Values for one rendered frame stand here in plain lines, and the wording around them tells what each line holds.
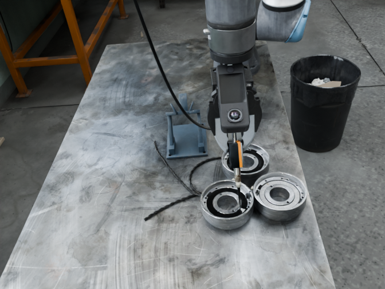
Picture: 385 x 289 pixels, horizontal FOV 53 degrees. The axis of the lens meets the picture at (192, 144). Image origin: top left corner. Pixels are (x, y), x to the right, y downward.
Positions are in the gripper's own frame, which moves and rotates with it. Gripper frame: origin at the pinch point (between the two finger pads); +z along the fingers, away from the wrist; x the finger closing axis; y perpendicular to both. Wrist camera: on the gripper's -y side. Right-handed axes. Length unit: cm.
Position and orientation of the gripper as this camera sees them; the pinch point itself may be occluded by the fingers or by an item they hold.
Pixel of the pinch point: (235, 148)
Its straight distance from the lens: 73.8
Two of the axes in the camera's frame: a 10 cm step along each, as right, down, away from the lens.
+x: -10.0, 0.8, 0.4
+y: -0.2, -6.3, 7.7
